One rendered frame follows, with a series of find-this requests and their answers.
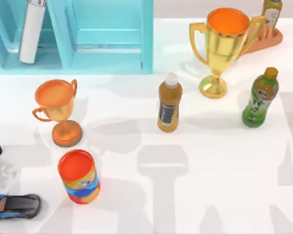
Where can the yellow bottle with white cap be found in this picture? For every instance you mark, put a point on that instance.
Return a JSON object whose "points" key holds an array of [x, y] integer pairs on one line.
{"points": [[169, 104]]}

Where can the light blue rack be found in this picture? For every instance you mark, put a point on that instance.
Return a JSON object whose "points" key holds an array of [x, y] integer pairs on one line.
{"points": [[107, 36]]}

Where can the small orange trophy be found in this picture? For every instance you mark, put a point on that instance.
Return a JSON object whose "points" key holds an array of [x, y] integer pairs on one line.
{"points": [[57, 104]]}

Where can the orange and blue can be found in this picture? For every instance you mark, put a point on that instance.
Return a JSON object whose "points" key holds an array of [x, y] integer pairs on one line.
{"points": [[79, 178]]}

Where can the large gold trophy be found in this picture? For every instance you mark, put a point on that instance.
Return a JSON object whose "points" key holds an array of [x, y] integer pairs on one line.
{"points": [[222, 46]]}

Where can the green bottle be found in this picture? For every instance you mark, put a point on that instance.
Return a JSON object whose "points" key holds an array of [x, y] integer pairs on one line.
{"points": [[258, 100]]}

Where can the white book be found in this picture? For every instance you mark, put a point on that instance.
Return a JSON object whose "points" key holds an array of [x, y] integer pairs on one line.
{"points": [[30, 31]]}

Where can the salmon-coloured box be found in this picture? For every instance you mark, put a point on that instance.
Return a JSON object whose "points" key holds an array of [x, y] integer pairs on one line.
{"points": [[268, 39]]}

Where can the blue and black toy car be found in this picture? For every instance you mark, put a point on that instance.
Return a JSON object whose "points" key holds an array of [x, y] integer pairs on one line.
{"points": [[14, 206]]}

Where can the olive bottle with pale label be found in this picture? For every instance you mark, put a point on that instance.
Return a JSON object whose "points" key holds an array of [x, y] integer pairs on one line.
{"points": [[271, 13]]}

